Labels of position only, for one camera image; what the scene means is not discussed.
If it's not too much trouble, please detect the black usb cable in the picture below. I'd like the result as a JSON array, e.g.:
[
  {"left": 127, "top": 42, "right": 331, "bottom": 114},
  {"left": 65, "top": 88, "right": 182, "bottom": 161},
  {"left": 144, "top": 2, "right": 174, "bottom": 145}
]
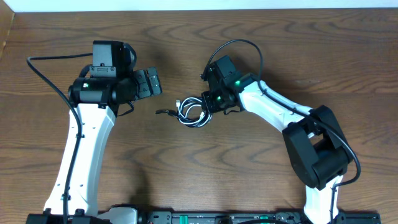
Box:
[{"left": 155, "top": 96, "right": 213, "bottom": 128}]

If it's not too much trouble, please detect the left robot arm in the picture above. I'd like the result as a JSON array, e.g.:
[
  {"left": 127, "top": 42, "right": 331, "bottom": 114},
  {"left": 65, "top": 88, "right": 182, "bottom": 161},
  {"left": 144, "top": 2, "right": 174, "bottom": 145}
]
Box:
[{"left": 26, "top": 40, "right": 162, "bottom": 223}]

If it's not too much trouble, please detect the white usb cable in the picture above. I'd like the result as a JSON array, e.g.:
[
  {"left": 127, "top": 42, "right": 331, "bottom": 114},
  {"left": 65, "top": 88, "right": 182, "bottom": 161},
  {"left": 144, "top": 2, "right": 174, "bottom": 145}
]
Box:
[{"left": 175, "top": 97, "right": 212, "bottom": 127}]

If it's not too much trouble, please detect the cardboard box edge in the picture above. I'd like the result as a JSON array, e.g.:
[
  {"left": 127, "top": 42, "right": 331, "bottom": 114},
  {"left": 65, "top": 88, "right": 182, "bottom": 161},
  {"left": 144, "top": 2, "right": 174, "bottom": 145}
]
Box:
[{"left": 0, "top": 0, "right": 15, "bottom": 58}]

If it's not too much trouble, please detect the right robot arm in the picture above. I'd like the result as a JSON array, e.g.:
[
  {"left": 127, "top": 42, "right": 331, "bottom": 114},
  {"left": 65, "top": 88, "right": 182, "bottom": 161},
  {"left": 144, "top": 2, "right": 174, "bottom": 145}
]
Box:
[{"left": 201, "top": 55, "right": 357, "bottom": 223}]

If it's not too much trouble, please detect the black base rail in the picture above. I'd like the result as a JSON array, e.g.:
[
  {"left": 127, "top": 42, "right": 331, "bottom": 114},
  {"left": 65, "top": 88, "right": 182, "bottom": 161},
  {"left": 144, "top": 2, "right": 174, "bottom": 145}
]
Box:
[{"left": 136, "top": 210, "right": 382, "bottom": 224}]

